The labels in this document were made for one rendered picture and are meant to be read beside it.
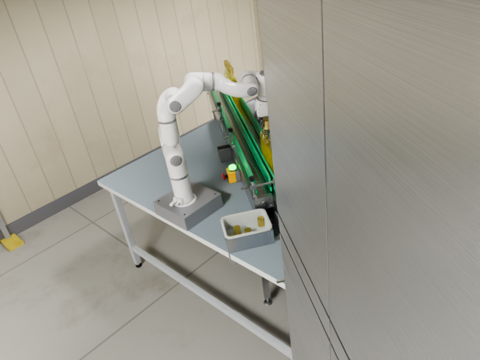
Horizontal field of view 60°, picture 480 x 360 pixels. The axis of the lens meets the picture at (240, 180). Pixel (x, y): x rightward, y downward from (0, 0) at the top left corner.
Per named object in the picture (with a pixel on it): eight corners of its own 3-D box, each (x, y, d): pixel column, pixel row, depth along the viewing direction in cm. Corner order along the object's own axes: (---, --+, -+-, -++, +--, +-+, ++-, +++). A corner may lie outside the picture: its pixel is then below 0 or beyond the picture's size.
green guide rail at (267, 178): (272, 191, 208) (271, 177, 204) (270, 191, 208) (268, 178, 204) (219, 86, 357) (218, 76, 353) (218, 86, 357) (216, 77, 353)
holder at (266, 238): (286, 241, 196) (284, 227, 192) (228, 253, 193) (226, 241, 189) (276, 219, 210) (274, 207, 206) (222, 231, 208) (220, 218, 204)
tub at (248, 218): (275, 242, 195) (273, 228, 190) (228, 253, 193) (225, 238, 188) (266, 221, 210) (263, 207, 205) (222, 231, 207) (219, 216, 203)
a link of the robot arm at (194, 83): (210, 103, 200) (213, 115, 188) (165, 103, 197) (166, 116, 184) (211, 69, 192) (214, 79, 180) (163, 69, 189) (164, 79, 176)
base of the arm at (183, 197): (182, 213, 211) (176, 187, 203) (164, 207, 218) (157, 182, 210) (201, 196, 222) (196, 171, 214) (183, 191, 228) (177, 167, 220)
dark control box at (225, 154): (233, 161, 269) (231, 149, 264) (221, 163, 268) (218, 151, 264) (231, 155, 276) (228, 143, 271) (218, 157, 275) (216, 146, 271)
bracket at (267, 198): (274, 208, 208) (273, 196, 204) (256, 211, 207) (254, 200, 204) (272, 203, 211) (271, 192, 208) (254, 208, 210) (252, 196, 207)
